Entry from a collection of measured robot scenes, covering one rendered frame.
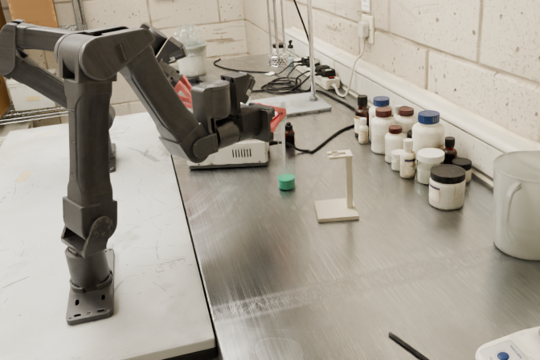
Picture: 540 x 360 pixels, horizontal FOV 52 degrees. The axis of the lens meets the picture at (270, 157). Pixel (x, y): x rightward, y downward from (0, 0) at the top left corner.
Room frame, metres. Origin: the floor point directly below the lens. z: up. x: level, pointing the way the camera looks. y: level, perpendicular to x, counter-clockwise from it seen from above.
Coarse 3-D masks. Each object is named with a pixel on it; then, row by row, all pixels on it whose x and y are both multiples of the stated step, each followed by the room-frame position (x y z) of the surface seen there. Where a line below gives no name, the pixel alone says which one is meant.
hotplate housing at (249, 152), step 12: (240, 144) 1.25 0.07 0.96; (252, 144) 1.25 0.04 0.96; (264, 144) 1.25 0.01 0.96; (276, 144) 1.33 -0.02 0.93; (216, 156) 1.26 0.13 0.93; (228, 156) 1.26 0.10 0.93; (240, 156) 1.25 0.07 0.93; (252, 156) 1.25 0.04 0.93; (264, 156) 1.25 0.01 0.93; (192, 168) 1.27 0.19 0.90; (204, 168) 1.27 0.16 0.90
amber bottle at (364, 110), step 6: (360, 96) 1.42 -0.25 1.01; (366, 96) 1.41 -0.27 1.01; (360, 102) 1.41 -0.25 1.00; (366, 102) 1.41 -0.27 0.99; (360, 108) 1.41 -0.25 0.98; (366, 108) 1.42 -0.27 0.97; (354, 114) 1.42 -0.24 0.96; (360, 114) 1.40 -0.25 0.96; (366, 114) 1.40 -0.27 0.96; (354, 120) 1.42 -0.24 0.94; (366, 120) 1.40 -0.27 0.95; (354, 126) 1.42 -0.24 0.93
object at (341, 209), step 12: (336, 156) 0.98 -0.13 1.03; (348, 156) 0.98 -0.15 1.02; (348, 168) 0.99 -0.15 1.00; (348, 180) 0.99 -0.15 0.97; (348, 192) 0.99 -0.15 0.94; (324, 204) 1.01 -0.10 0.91; (336, 204) 1.01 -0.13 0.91; (348, 204) 0.99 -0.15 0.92; (324, 216) 0.96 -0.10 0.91; (336, 216) 0.96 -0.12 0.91; (348, 216) 0.95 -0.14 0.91
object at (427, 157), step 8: (424, 152) 1.11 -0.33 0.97; (432, 152) 1.10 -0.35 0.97; (440, 152) 1.10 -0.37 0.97; (424, 160) 1.08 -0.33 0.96; (432, 160) 1.08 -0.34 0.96; (440, 160) 1.08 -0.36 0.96; (416, 168) 1.11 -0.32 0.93; (424, 168) 1.08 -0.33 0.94; (416, 176) 1.11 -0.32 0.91; (424, 176) 1.08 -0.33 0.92; (424, 184) 1.08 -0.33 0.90
